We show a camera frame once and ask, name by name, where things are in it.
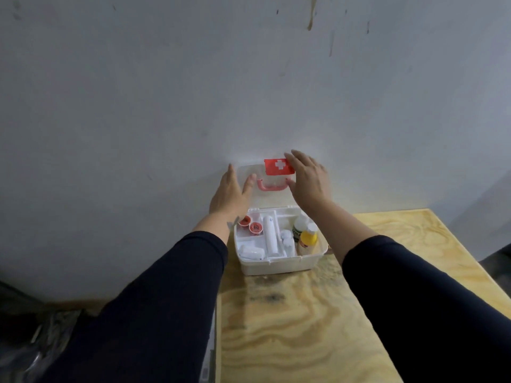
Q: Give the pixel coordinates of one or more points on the person's right hand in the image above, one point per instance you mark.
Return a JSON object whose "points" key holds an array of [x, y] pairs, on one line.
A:
{"points": [[313, 187]]}

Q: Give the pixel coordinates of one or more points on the person's left hand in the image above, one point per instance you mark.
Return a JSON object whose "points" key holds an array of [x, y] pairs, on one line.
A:
{"points": [[229, 199]]}

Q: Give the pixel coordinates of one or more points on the small red tape roll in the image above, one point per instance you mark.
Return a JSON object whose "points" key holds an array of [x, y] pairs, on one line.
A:
{"points": [[244, 221], [256, 228]]}

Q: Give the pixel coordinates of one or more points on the white bottle green stripes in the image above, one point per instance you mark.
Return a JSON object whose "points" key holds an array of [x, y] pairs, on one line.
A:
{"points": [[298, 231]]}

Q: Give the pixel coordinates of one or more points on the yellow bottle white cap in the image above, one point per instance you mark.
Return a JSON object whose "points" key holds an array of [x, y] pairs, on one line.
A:
{"points": [[308, 239]]}

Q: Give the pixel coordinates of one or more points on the long white gauze roll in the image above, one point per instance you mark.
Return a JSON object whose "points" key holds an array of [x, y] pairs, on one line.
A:
{"points": [[270, 237]]}

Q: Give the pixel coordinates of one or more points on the short white gauze roll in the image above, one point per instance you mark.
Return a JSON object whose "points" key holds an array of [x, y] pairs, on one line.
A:
{"points": [[289, 248]]}

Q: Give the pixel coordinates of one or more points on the white first aid box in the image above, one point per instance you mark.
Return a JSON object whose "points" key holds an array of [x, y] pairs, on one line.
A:
{"points": [[279, 267]]}

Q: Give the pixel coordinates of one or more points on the person's right forearm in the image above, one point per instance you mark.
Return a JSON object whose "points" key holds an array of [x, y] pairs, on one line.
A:
{"points": [[419, 307]]}

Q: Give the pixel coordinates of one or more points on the person's left forearm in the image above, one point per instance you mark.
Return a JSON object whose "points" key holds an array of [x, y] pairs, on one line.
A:
{"points": [[159, 315]]}

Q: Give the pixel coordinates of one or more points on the wooden table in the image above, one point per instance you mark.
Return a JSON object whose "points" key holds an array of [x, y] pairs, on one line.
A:
{"points": [[299, 335]]}

